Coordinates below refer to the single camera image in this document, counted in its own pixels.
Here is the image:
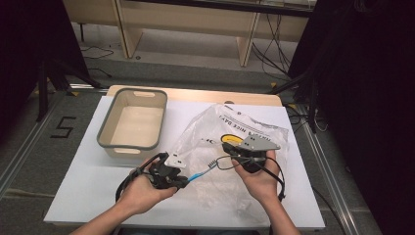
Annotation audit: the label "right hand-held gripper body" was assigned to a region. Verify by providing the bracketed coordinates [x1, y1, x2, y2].
[234, 134, 281, 174]

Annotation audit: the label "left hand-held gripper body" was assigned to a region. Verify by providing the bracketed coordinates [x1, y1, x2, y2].
[150, 152, 190, 190]

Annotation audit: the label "blue toothbrush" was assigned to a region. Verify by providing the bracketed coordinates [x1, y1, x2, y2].
[187, 159, 218, 183]

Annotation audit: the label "clear smiley face plastic bag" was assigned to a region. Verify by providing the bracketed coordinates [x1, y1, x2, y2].
[168, 103, 291, 227]

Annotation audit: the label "beige bin with grey rim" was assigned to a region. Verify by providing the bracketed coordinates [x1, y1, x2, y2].
[96, 87, 168, 162]

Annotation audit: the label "person's left hand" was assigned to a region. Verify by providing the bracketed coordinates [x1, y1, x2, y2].
[117, 158, 179, 217]

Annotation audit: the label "person's right hand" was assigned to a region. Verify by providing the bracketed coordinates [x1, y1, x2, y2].
[231, 150, 282, 204]

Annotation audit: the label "black tripod stand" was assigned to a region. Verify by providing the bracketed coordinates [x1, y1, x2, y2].
[35, 58, 103, 122]
[269, 28, 327, 133]

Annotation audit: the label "white board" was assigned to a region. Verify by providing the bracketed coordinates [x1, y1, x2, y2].
[43, 95, 327, 229]

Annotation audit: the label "black curtain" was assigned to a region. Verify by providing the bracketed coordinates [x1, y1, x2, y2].
[287, 0, 415, 235]
[0, 0, 91, 140]

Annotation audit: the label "light wooden desk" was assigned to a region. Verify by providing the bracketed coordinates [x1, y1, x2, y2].
[63, 0, 316, 69]

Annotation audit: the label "left hand-held gripper black cable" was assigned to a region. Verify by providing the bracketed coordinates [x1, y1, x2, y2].
[115, 152, 169, 204]

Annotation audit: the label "hand-held gripper black cable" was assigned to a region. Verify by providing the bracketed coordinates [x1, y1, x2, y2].
[214, 155, 344, 235]
[115, 152, 169, 204]

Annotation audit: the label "right hand-held gripper black cable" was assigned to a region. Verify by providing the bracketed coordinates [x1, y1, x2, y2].
[214, 155, 344, 235]

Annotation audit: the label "tangled black cables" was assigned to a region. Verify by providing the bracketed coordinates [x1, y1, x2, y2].
[283, 102, 329, 133]

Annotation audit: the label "black cable bundle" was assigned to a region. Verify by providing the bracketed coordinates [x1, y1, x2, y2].
[250, 13, 294, 82]

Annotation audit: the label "metal floor rail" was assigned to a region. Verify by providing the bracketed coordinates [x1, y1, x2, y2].
[301, 104, 362, 235]
[0, 93, 71, 201]

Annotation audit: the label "black floor cable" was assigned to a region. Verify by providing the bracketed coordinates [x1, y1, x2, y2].
[79, 44, 115, 61]
[87, 67, 114, 79]

